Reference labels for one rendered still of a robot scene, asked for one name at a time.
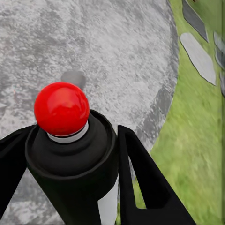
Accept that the insectifuge atomizer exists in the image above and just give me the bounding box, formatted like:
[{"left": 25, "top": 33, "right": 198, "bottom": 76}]
[{"left": 25, "top": 70, "right": 119, "bottom": 225}]

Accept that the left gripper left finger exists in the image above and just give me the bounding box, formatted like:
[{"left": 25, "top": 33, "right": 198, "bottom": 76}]
[{"left": 0, "top": 124, "right": 35, "bottom": 219}]

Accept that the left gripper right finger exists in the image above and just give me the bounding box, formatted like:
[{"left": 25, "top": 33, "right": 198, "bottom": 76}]
[{"left": 117, "top": 125, "right": 196, "bottom": 225}]

